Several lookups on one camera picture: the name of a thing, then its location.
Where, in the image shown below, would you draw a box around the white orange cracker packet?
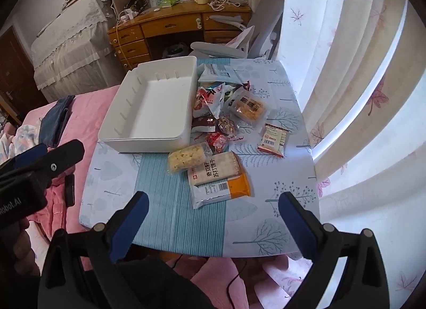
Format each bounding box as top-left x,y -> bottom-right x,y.
187,151 -> 252,210

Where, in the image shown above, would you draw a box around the red candy packet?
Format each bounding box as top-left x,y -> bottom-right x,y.
206,131 -> 230,150

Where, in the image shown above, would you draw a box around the grey office chair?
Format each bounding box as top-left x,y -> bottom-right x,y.
190,0 -> 287,61

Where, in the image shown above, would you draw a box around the white charging cable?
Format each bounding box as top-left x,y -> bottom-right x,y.
108,0 -> 126,30

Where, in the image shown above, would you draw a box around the white lace cloth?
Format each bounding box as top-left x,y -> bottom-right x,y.
31,0 -> 115,103

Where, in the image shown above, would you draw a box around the white red bun packet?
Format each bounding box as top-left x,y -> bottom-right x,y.
193,84 -> 227,120

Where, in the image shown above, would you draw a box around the person's left hand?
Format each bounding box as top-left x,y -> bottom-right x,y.
0,219 -> 40,276

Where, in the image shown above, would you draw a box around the pink fleece garment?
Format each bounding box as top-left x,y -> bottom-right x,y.
27,176 -> 84,240

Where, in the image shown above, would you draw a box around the pink blanket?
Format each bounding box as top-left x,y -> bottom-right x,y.
0,84 -> 315,309

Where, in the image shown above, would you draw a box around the brown wooden door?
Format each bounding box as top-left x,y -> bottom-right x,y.
0,26 -> 47,123

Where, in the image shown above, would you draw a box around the clear puffed rice cake packet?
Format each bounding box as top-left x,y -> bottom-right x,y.
167,142 -> 214,176

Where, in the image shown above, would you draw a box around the white plastic bag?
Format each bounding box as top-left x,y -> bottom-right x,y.
226,26 -> 255,50

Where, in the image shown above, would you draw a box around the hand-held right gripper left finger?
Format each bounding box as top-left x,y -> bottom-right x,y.
37,191 -> 150,309

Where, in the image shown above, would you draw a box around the black phone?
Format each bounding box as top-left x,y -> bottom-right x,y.
65,174 -> 76,206

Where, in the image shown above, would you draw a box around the thin black cable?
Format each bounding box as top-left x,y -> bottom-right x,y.
166,254 -> 248,309

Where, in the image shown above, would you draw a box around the white floral cloth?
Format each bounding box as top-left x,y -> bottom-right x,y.
0,123 -> 42,163

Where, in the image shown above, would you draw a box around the clear nut date candy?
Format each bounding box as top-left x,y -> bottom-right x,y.
216,114 -> 241,137

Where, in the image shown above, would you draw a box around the trash bin with plastic liner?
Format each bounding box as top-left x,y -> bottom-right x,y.
163,43 -> 190,58

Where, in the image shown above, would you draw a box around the white cable bundle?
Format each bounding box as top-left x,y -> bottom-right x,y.
208,0 -> 237,10

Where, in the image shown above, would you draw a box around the black floral pouch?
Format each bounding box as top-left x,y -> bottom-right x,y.
125,0 -> 150,12

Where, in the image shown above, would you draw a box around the dark blue jeans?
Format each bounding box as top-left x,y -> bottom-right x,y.
38,95 -> 75,148

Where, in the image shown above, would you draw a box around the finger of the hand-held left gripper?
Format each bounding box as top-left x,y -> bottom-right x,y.
20,139 -> 84,185
0,143 -> 49,172

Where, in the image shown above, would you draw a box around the dark red snack packet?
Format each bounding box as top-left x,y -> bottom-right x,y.
191,117 -> 217,134

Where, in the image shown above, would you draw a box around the clear egg yolk pastry pack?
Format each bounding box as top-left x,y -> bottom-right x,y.
224,88 -> 270,127

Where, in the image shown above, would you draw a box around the small white red-trimmed packet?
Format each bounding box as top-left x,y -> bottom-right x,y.
257,123 -> 290,158

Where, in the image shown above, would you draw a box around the wooden desk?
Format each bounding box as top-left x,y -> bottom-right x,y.
107,3 -> 252,72

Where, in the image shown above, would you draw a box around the white leaf print curtain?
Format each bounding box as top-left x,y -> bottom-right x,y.
253,0 -> 426,309

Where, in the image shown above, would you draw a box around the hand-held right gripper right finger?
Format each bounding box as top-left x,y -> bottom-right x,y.
278,191 -> 391,309

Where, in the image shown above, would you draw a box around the large white blue packet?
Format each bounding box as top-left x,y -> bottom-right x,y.
198,63 -> 247,85

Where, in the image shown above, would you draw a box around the white plastic storage bin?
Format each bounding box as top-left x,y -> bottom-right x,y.
97,55 -> 198,154

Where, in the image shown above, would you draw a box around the yellow green snack packet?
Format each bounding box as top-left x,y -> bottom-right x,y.
224,84 -> 241,103

